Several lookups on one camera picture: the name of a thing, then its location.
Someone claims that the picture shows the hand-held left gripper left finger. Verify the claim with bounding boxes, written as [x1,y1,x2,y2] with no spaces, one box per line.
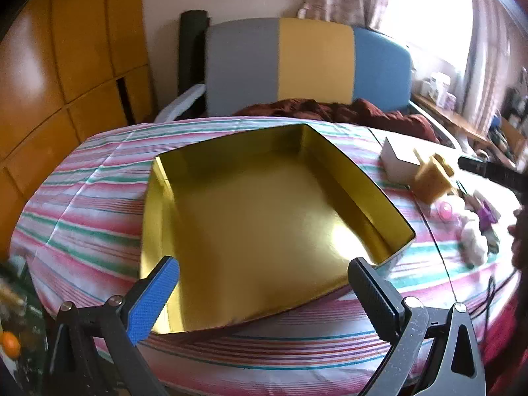
[47,256,180,396]

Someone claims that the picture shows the wooden desk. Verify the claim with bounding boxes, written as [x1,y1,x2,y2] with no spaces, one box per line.
[412,93,491,145]

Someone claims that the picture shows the yellow box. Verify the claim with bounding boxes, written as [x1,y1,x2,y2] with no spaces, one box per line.
[413,153,456,205]

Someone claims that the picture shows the white box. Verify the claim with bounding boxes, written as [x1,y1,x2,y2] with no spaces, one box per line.
[379,135,421,184]

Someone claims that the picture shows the black cable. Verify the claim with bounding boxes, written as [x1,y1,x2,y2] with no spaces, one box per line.
[470,276,520,318]

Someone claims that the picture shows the white bed rail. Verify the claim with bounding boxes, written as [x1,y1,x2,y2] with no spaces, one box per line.
[153,83,207,123]
[406,101,463,149]

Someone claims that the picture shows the wooden wardrobe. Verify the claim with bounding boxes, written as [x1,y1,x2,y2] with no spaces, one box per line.
[0,0,155,232]

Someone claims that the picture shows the white containers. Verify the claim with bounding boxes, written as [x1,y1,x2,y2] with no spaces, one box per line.
[421,72,458,110]

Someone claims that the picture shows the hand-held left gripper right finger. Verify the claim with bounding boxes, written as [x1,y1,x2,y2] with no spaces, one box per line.
[347,257,485,396]

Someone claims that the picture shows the striped bedsheet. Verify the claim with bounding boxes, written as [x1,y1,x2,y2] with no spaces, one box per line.
[10,116,522,396]

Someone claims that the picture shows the grey yellow blue chair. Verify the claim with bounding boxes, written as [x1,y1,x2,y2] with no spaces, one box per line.
[205,17,414,117]

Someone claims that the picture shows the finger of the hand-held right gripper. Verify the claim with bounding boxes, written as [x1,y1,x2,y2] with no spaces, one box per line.
[458,156,528,192]

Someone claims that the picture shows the dark red blanket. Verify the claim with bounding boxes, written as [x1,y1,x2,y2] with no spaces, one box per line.
[233,98,440,144]

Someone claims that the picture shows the person's red clothing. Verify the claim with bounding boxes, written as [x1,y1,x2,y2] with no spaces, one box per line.
[487,297,528,364]

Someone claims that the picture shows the orange fruit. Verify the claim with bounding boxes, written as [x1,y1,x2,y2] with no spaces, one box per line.
[0,330,21,357]

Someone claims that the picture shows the gold tin box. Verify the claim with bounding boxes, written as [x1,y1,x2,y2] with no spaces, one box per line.
[139,123,416,337]

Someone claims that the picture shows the purple packet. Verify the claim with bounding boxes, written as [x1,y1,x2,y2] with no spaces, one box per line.
[476,202,500,232]

